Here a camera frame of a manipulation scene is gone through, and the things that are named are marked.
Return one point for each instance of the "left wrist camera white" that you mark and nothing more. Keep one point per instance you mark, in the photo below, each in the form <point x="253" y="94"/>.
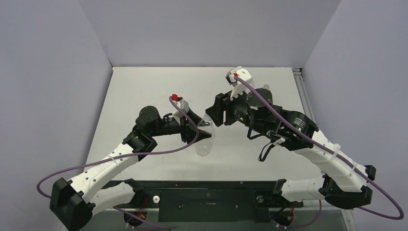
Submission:
<point x="181" y="106"/>

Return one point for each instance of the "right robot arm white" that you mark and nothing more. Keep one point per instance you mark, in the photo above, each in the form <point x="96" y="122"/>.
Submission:
<point x="343" y="182"/>

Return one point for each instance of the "blue white bottle cap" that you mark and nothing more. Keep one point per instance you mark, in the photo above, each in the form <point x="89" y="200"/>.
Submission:
<point x="207" y="119"/>

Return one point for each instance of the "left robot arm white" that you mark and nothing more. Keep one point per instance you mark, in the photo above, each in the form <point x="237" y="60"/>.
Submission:
<point x="77" y="200"/>

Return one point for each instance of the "clear plastic bottle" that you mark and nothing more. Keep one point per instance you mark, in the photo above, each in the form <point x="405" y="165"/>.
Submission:
<point x="207" y="130"/>

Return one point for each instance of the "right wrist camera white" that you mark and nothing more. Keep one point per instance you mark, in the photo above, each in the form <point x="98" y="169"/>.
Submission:
<point x="238" y="87"/>

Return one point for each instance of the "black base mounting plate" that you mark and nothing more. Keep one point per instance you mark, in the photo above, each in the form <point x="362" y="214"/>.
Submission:
<point x="206" y="201"/>

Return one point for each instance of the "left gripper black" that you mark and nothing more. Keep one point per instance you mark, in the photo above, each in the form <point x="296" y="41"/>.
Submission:
<point x="191" y="134"/>

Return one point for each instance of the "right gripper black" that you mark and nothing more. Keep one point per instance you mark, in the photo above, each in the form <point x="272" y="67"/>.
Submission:
<point x="220" y="109"/>

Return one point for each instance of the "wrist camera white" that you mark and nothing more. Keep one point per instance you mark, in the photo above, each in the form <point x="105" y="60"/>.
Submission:
<point x="238" y="87"/>
<point x="181" y="106"/>

